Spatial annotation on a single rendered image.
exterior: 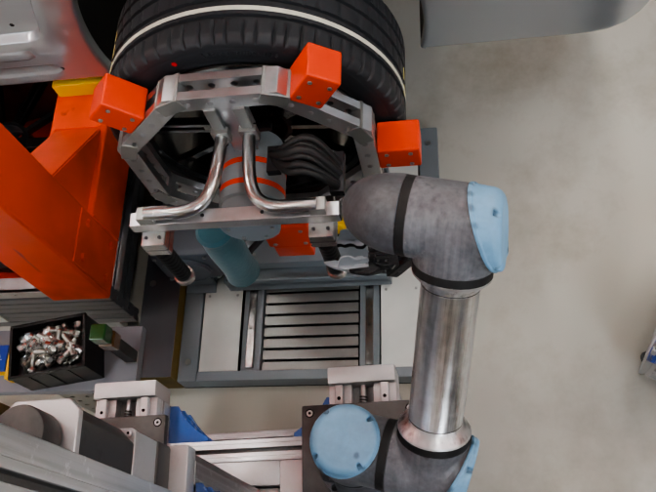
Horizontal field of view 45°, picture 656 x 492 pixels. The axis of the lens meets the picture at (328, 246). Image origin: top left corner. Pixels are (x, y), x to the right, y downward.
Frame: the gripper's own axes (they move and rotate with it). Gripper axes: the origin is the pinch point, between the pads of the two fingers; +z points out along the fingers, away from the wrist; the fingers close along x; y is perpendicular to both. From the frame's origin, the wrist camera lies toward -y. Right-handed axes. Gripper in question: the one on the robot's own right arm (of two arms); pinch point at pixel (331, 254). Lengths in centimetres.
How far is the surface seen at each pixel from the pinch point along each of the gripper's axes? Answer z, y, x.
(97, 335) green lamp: 58, -17, 9
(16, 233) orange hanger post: 66, 9, -5
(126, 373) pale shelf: 59, -38, 12
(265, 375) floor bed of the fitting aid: 32, -75, 3
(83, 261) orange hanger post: 61, -12, -8
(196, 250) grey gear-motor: 45, -42, -23
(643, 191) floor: -83, -83, -53
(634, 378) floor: -72, -83, 5
